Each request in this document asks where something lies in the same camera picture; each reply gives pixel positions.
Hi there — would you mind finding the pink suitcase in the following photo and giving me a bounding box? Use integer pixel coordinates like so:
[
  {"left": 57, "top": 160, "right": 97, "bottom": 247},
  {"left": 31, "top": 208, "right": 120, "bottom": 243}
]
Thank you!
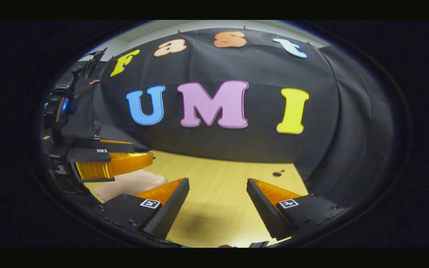
[{"left": 93, "top": 169, "right": 168, "bottom": 202}]

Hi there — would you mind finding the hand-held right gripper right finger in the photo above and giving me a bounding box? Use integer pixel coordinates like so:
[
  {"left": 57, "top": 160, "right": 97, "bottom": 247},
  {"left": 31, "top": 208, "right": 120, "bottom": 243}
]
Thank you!
[{"left": 247, "top": 178, "right": 349, "bottom": 241}]

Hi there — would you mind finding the black backdrop cloth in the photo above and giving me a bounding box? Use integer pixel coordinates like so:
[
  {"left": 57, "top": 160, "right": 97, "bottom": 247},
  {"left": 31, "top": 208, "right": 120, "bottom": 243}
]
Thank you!
[{"left": 43, "top": 28, "right": 395, "bottom": 209}]

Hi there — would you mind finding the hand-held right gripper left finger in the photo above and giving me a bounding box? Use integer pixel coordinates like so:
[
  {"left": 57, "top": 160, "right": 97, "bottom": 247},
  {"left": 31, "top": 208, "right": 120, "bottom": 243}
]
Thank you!
[{"left": 99, "top": 178, "right": 190, "bottom": 240}]

